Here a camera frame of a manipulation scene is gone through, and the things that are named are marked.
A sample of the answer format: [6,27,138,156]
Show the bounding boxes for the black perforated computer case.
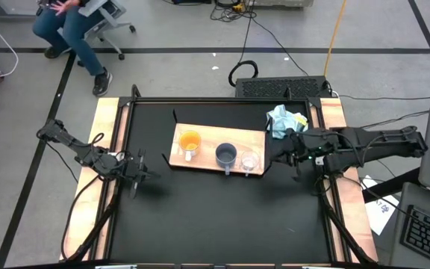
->
[234,75,331,100]

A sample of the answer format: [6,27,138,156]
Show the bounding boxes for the black cable tangle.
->
[209,0,257,23]

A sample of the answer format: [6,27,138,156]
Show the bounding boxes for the person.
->
[31,0,113,97]

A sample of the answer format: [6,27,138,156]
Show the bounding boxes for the person's hand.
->
[49,0,77,16]

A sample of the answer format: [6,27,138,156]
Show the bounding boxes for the grey box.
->
[254,0,315,8]

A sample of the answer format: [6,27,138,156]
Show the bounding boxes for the clear glass cup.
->
[240,149,261,177]

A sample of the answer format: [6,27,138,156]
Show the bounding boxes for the grey office chair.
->
[78,0,137,61]

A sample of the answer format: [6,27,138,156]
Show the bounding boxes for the light blue cloth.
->
[266,104,309,140]

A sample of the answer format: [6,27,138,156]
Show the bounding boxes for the grey mug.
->
[214,142,238,176]

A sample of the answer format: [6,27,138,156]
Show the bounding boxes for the black frame strut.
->
[319,182,373,265]
[65,179,122,262]

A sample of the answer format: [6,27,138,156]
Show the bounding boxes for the yellow and white mug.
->
[178,129,202,163]

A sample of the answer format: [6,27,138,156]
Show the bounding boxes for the black keyboard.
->
[400,204,430,268]

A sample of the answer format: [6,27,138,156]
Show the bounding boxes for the white paper sheet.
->
[360,174,401,236]

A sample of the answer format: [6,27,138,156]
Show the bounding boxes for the wooden cutting board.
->
[161,108,273,177]

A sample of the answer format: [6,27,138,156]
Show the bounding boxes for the yellow cable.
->
[322,0,347,78]

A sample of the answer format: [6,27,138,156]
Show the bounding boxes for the wooden table side board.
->
[58,97,121,262]
[319,97,379,262]

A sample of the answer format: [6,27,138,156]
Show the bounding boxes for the coiled black cable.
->
[228,59,260,87]

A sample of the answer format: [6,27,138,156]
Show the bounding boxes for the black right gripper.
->
[270,128,328,184]

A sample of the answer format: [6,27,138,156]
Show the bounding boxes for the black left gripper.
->
[123,148,161,200]

